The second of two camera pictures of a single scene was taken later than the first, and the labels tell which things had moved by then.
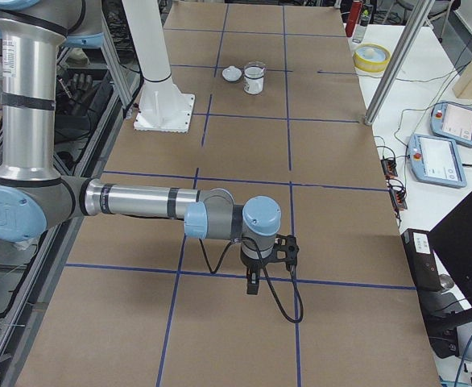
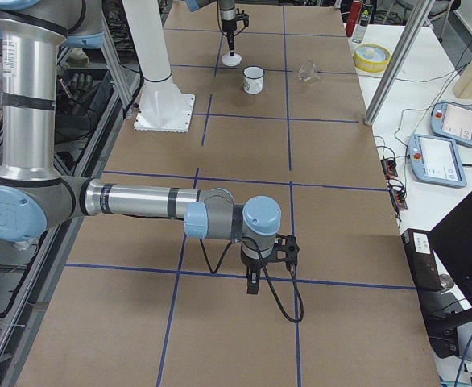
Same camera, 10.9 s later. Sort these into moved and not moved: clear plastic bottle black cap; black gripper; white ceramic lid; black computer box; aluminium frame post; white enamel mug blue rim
Moved: white ceramic lid; black gripper
Not moved: white enamel mug blue rim; aluminium frame post; clear plastic bottle black cap; black computer box
